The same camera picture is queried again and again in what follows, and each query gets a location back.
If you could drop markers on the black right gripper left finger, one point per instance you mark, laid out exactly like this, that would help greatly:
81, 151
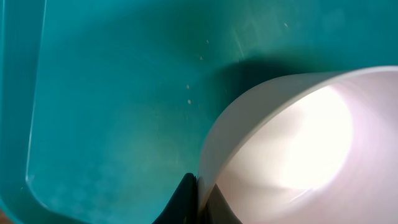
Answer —
182, 206

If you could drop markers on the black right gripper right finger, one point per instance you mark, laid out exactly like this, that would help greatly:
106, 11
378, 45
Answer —
217, 210

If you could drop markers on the pink saucer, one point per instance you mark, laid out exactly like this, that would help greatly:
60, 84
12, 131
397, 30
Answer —
307, 148

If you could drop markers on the teal serving tray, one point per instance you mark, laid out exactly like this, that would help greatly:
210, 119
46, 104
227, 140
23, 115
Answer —
105, 105

